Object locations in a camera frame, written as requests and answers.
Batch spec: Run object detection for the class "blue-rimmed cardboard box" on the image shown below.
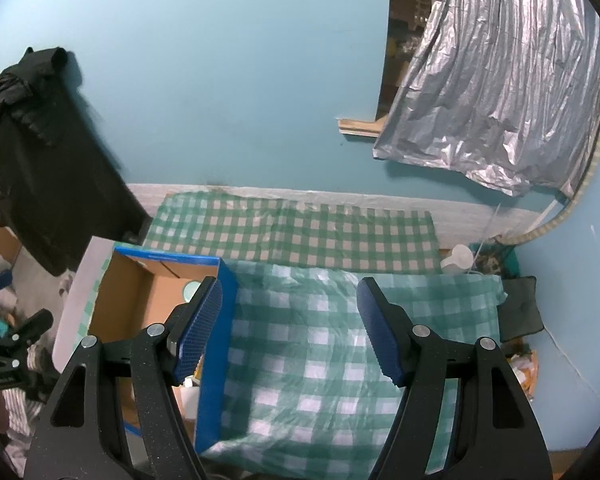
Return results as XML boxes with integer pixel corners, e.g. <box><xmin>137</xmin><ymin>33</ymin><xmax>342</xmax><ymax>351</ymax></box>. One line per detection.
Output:
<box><xmin>86</xmin><ymin>245</ymin><xmax>240</xmax><ymax>453</ymax></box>

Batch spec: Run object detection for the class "teal round tin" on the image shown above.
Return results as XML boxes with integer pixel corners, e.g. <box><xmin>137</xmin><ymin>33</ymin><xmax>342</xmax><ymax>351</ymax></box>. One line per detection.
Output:
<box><xmin>182</xmin><ymin>281</ymin><xmax>200</xmax><ymax>302</ymax></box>

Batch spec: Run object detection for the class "striped cloth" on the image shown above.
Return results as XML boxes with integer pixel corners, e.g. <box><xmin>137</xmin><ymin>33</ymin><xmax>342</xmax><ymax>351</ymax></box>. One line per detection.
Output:
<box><xmin>2</xmin><ymin>388</ymin><xmax>44</xmax><ymax>439</ymax></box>

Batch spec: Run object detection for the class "white cup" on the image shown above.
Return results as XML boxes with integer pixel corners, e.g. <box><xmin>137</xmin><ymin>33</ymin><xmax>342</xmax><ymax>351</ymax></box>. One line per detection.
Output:
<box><xmin>441</xmin><ymin>244</ymin><xmax>475</xmax><ymax>274</ymax></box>

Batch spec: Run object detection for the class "teal checkered plastic sheet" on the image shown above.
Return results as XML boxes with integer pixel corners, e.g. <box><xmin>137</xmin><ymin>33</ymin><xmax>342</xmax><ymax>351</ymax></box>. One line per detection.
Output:
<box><xmin>199</xmin><ymin>259</ymin><xmax>508</xmax><ymax>478</ymax></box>

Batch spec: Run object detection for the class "green checkered tablecloth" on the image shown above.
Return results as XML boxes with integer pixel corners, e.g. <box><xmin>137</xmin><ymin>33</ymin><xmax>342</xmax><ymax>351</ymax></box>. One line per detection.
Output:
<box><xmin>142</xmin><ymin>191</ymin><xmax>441</xmax><ymax>274</ymax></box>

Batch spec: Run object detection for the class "dark green cushion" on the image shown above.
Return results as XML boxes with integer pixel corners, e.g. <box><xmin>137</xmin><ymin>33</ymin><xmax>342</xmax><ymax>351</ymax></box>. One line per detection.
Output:
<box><xmin>498</xmin><ymin>276</ymin><xmax>544</xmax><ymax>342</ymax></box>

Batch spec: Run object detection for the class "wooden shelf plank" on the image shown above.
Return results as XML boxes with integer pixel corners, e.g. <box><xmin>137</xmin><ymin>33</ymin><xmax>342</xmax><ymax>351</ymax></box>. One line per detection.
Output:
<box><xmin>338</xmin><ymin>115</ymin><xmax>388</xmax><ymax>138</ymax></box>

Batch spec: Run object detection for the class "silver foil sheet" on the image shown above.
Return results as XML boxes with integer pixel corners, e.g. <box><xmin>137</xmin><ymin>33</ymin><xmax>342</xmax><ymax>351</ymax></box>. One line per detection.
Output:
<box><xmin>373</xmin><ymin>0</ymin><xmax>600</xmax><ymax>196</ymax></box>

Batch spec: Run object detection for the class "black garment on wall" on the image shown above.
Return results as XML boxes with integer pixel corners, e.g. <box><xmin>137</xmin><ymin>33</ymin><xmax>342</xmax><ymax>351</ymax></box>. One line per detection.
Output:
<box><xmin>0</xmin><ymin>47</ymin><xmax>150</xmax><ymax>276</ymax></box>

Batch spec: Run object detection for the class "beige corrugated hose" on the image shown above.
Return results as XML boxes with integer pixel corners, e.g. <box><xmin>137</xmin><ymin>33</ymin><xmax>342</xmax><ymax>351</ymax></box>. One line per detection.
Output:
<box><xmin>509</xmin><ymin>66</ymin><xmax>600</xmax><ymax>245</ymax></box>

